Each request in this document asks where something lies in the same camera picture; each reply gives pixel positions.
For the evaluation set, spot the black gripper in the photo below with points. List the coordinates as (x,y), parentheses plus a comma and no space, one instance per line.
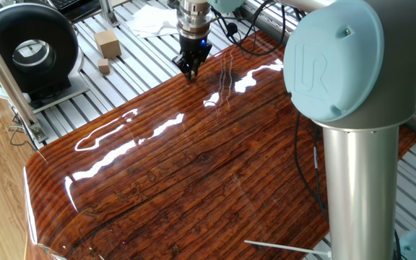
(193,45)

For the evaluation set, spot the small wooden block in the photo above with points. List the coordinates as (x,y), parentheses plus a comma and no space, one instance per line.
(192,76)

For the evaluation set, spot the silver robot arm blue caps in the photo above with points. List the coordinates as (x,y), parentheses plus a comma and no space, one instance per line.
(359,180)

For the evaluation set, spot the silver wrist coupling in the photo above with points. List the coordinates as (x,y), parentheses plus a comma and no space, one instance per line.
(193,18)

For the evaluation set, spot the white crumpled cloth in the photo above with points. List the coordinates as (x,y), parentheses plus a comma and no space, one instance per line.
(150,21)

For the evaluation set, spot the round metal fitting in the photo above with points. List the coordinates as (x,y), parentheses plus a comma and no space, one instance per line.
(172,3)

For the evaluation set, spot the large tan cube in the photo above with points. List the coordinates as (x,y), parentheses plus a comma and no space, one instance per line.
(107,43)

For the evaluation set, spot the medium tan cube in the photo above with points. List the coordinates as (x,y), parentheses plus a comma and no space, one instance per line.
(103,66)

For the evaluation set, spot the short aluminium upright profile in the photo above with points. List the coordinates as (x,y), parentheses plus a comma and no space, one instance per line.
(107,12)

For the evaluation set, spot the glossy wood-print table mat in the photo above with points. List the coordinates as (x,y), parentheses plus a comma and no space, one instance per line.
(211,173)

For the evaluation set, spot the black keyboard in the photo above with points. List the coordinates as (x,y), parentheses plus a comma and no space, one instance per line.
(63,3)

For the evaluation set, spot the aluminium frame post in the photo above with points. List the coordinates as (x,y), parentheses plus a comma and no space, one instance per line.
(5,74)

